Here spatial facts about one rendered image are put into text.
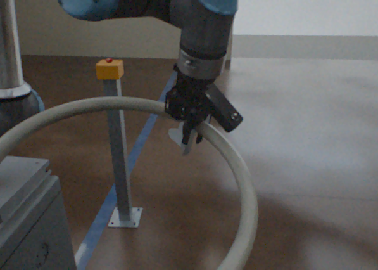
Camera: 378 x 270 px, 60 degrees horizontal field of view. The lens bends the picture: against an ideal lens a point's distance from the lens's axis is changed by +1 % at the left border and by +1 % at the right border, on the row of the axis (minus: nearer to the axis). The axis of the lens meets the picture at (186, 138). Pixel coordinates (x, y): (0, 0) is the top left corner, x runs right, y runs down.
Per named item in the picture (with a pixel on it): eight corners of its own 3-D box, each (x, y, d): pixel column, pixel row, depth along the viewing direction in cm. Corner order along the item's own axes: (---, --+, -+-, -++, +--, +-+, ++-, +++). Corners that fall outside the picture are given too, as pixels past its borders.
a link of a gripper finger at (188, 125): (188, 137, 73) (197, 103, 69) (194, 141, 73) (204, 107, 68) (176, 144, 70) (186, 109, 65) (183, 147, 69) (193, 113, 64)
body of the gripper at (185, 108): (183, 100, 76) (190, 53, 68) (213, 116, 73) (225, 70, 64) (163, 115, 71) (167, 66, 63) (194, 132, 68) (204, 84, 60)
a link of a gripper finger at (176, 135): (168, 145, 77) (177, 112, 72) (189, 158, 75) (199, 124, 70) (161, 150, 75) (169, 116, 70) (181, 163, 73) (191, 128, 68)
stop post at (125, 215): (142, 208, 232) (131, 57, 184) (137, 228, 215) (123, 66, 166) (115, 208, 233) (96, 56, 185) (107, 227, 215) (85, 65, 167)
